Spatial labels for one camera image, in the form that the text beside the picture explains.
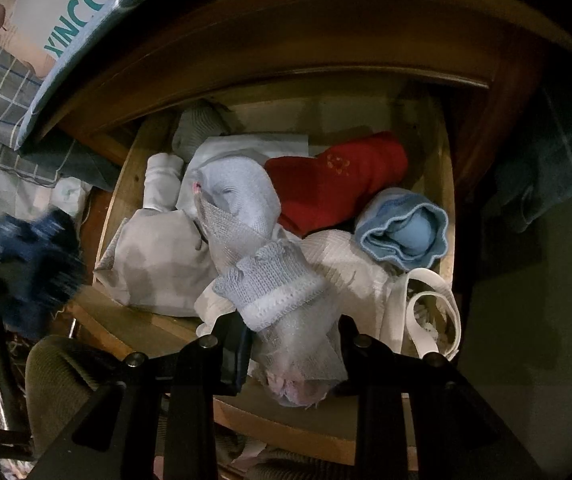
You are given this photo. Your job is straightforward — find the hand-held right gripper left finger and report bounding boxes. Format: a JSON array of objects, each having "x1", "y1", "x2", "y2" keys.
[{"x1": 26, "y1": 311, "x2": 254, "y2": 480}]

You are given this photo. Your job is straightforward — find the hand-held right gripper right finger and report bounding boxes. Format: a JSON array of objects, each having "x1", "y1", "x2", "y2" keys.
[{"x1": 336, "y1": 312, "x2": 537, "y2": 480}]

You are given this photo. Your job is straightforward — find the navy knit cloth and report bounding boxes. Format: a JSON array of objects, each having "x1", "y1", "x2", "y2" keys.
[{"x1": 0, "y1": 207, "x2": 89, "y2": 343}]

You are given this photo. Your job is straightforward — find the grey knitted sock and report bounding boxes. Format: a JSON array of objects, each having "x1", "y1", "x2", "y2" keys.
[{"x1": 193, "y1": 200, "x2": 349, "y2": 408}]

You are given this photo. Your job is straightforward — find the wooden drawer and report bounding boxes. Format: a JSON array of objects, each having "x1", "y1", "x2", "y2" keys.
[{"x1": 66, "y1": 85, "x2": 459, "y2": 471}]

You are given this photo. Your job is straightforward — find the white cardboard box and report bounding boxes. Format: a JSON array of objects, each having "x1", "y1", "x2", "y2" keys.
[{"x1": 0, "y1": 0, "x2": 187, "y2": 151}]

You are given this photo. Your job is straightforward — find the olive green cloth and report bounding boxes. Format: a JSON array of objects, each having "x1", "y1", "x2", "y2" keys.
[{"x1": 25, "y1": 334, "x2": 127, "y2": 441}]

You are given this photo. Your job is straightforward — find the rolled light blue cloth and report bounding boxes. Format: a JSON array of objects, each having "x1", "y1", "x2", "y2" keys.
[{"x1": 353, "y1": 187, "x2": 449, "y2": 273}]

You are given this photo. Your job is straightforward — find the light blue knit cloth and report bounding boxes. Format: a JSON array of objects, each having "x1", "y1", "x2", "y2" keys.
[{"x1": 186, "y1": 152, "x2": 283, "y2": 241}]

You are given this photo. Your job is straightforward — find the grey plaid cloth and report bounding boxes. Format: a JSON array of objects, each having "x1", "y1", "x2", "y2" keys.
[{"x1": 0, "y1": 42, "x2": 62, "y2": 186}]

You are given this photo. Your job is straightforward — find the white sock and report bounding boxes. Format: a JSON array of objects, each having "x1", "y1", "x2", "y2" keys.
[{"x1": 143, "y1": 152, "x2": 185, "y2": 211}]

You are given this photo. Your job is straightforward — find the red cloth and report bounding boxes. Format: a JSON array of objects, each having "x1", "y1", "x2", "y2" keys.
[{"x1": 264, "y1": 131, "x2": 409, "y2": 238}]

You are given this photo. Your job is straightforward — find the dark teal checked cloth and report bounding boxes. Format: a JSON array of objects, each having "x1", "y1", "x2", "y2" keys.
[{"x1": 483, "y1": 85, "x2": 572, "y2": 233}]

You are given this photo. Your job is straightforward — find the wooden cabinet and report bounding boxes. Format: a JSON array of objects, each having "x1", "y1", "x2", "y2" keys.
[{"x1": 36, "y1": 0, "x2": 572, "y2": 201}]

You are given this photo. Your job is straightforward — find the white cloth with straps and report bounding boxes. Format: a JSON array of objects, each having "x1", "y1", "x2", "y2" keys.
[{"x1": 301, "y1": 230, "x2": 462, "y2": 361}]

